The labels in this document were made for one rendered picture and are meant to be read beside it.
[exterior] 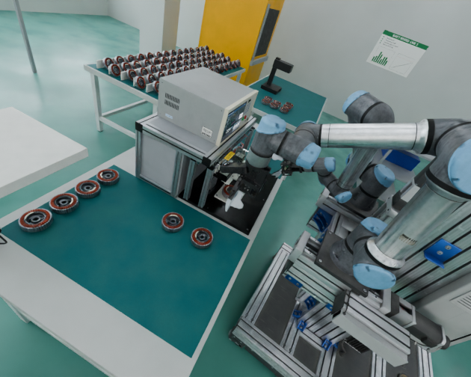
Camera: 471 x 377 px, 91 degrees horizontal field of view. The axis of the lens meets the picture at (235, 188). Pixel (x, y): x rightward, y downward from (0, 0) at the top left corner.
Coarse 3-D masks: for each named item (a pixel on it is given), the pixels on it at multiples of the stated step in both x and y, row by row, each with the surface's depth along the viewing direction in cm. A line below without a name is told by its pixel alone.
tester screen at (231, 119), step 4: (244, 104) 127; (240, 108) 124; (232, 112) 114; (236, 112) 121; (240, 112) 127; (228, 116) 111; (232, 116) 117; (236, 116) 124; (228, 120) 115; (232, 120) 120; (228, 124) 117; (232, 124) 124; (228, 128) 121; (232, 128) 127; (236, 128) 136; (224, 132) 118
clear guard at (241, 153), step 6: (234, 144) 136; (228, 150) 130; (234, 150) 131; (240, 150) 133; (246, 150) 135; (222, 156) 124; (234, 156) 127; (240, 156) 129; (246, 156) 130; (216, 162) 119; (222, 162) 120; (240, 174) 117
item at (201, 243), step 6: (198, 228) 120; (192, 234) 116; (198, 234) 120; (204, 234) 121; (210, 234) 119; (192, 240) 114; (198, 240) 115; (204, 240) 118; (210, 240) 116; (198, 246) 114; (204, 246) 114
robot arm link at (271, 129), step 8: (264, 120) 64; (272, 120) 64; (280, 120) 66; (256, 128) 68; (264, 128) 65; (272, 128) 63; (280, 128) 64; (256, 136) 68; (264, 136) 66; (272, 136) 65; (280, 136) 65; (256, 144) 68; (264, 144) 67; (272, 144) 66; (256, 152) 69; (264, 152) 68; (272, 152) 68
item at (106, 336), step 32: (128, 160) 148; (0, 224) 97; (224, 224) 131; (256, 224) 138; (0, 256) 89; (32, 256) 92; (0, 288) 82; (32, 288) 84; (64, 288) 87; (64, 320) 80; (96, 320) 83; (128, 320) 85; (96, 352) 76; (128, 352) 79; (160, 352) 81
